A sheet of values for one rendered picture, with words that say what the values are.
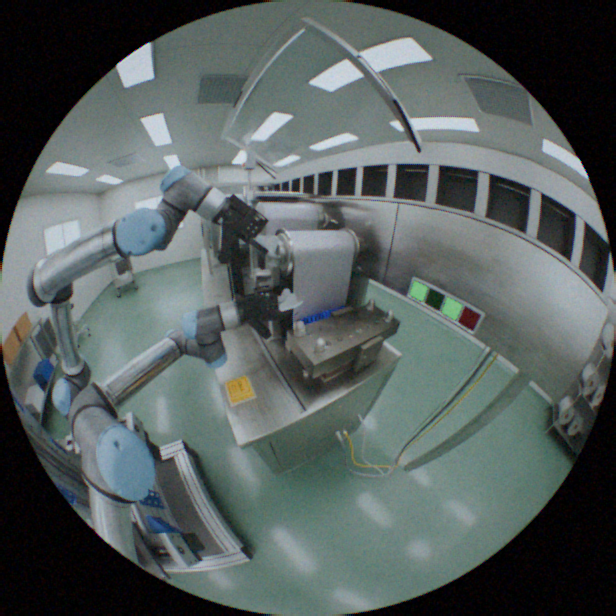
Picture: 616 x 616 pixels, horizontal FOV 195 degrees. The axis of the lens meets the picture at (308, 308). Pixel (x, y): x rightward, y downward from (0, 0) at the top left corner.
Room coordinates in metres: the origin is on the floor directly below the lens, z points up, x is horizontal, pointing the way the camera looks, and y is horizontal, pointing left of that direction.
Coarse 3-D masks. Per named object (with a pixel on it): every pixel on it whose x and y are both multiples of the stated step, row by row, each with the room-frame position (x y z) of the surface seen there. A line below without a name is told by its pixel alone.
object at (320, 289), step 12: (348, 264) 0.61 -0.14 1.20; (300, 276) 0.50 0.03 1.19; (312, 276) 0.53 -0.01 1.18; (324, 276) 0.55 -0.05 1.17; (336, 276) 0.58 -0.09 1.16; (348, 276) 0.62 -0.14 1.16; (300, 288) 0.51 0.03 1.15; (312, 288) 0.53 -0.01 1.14; (324, 288) 0.56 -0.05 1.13; (336, 288) 0.59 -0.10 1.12; (300, 300) 0.51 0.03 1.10; (312, 300) 0.53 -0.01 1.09; (324, 300) 0.56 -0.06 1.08; (336, 300) 0.59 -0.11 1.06; (300, 312) 0.51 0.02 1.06; (312, 312) 0.53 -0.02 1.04
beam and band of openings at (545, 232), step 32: (320, 160) 0.99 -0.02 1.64; (352, 160) 0.79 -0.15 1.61; (384, 160) 0.66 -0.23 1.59; (416, 160) 0.55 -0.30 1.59; (448, 160) 0.47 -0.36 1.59; (480, 160) 0.39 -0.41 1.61; (512, 160) 0.31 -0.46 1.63; (320, 192) 1.01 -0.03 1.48; (352, 192) 0.88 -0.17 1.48; (384, 192) 0.73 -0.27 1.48; (416, 192) 0.62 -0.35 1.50; (448, 192) 0.52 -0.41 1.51; (480, 192) 0.38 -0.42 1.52; (512, 192) 0.35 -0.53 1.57; (544, 192) 0.23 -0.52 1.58; (576, 192) 0.13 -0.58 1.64; (512, 224) 0.34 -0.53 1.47; (544, 224) 0.25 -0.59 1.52; (576, 224) 0.14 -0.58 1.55; (576, 256) 0.12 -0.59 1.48; (608, 256) 0.01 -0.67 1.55; (608, 288) -0.01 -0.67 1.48
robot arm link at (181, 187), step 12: (180, 168) 0.36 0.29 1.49; (168, 180) 0.33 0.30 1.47; (180, 180) 0.35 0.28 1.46; (192, 180) 0.37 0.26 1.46; (204, 180) 0.40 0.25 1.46; (168, 192) 0.34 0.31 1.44; (180, 192) 0.35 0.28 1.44; (192, 192) 0.36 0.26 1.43; (204, 192) 0.38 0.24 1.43; (180, 204) 0.35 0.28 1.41; (192, 204) 0.37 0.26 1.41
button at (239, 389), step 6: (240, 378) 0.31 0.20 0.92; (246, 378) 0.32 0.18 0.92; (228, 384) 0.29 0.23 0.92; (234, 384) 0.29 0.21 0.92; (240, 384) 0.29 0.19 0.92; (246, 384) 0.29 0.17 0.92; (228, 390) 0.26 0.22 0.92; (234, 390) 0.27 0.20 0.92; (240, 390) 0.27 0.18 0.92; (246, 390) 0.27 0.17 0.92; (234, 396) 0.25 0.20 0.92; (240, 396) 0.25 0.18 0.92; (246, 396) 0.26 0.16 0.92; (252, 396) 0.27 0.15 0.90; (234, 402) 0.24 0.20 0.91
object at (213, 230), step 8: (224, 192) 1.33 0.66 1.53; (232, 192) 1.36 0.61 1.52; (240, 192) 1.40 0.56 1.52; (208, 224) 1.26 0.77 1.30; (216, 224) 1.29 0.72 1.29; (208, 232) 2.24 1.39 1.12; (216, 232) 1.29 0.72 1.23; (208, 240) 2.23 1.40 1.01; (216, 240) 1.28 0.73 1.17; (240, 240) 1.39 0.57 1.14; (216, 248) 1.28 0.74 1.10; (240, 248) 1.38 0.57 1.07; (248, 248) 1.42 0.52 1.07; (216, 256) 1.27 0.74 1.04; (248, 256) 1.42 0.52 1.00; (216, 264) 1.27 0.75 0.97; (224, 264) 1.30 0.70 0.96; (248, 264) 1.42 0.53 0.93; (216, 272) 1.26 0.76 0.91
